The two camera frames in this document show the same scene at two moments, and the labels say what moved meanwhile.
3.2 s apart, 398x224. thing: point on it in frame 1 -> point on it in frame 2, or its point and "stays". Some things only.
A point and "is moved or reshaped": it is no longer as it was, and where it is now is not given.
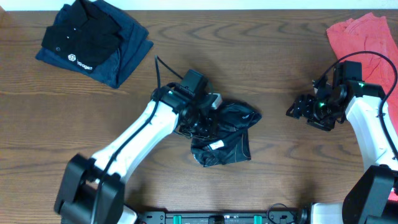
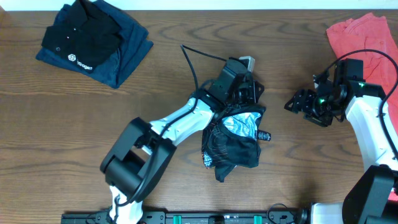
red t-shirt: (369, 32) stays
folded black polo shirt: (87, 39) stays
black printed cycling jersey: (232, 144) is moved or reshaped
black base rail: (219, 218) stays
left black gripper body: (199, 124) -> (246, 94)
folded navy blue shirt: (134, 44) stays
